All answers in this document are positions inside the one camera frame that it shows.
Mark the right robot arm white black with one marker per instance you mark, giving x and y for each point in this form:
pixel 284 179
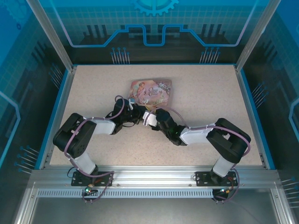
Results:
pixel 196 134

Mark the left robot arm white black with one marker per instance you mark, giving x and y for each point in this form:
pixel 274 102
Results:
pixel 102 127

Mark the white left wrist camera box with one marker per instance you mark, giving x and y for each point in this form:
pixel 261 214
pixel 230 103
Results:
pixel 131 102

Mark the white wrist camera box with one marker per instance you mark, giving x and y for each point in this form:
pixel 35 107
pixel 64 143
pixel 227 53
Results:
pixel 131 102
pixel 150 119

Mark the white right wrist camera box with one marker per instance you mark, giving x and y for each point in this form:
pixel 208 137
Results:
pixel 150 119

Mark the aluminium front frame rail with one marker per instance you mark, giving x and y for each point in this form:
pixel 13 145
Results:
pixel 154 175

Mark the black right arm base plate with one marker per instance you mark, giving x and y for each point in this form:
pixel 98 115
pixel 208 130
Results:
pixel 203 178

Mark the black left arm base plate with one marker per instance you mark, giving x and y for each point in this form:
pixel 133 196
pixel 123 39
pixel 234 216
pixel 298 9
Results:
pixel 105 178

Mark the aluminium right side rail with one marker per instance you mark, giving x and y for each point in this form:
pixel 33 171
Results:
pixel 255 105

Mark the aluminium left frame post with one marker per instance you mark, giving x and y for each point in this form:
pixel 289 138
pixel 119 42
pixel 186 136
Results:
pixel 53 37

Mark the aluminium frame post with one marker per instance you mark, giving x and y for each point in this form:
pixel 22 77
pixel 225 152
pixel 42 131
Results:
pixel 257 35
pixel 53 37

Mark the aluminium right frame post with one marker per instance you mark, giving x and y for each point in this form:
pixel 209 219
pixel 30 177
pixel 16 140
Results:
pixel 257 35

